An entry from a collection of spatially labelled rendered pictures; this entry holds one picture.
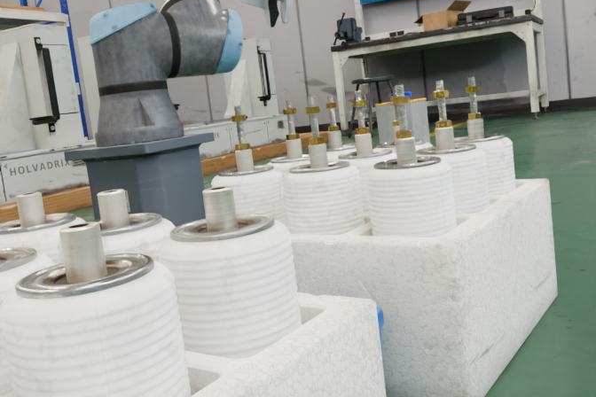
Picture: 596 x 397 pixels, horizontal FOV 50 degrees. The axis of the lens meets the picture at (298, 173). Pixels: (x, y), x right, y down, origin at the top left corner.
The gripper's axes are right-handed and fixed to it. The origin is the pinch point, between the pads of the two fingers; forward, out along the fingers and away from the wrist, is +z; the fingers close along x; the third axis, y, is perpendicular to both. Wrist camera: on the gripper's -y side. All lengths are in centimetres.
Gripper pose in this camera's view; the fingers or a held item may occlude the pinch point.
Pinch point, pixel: (281, 15)
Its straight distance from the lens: 95.4
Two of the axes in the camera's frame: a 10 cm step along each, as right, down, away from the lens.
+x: 5.0, 0.4, -8.6
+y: -8.6, 1.6, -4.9
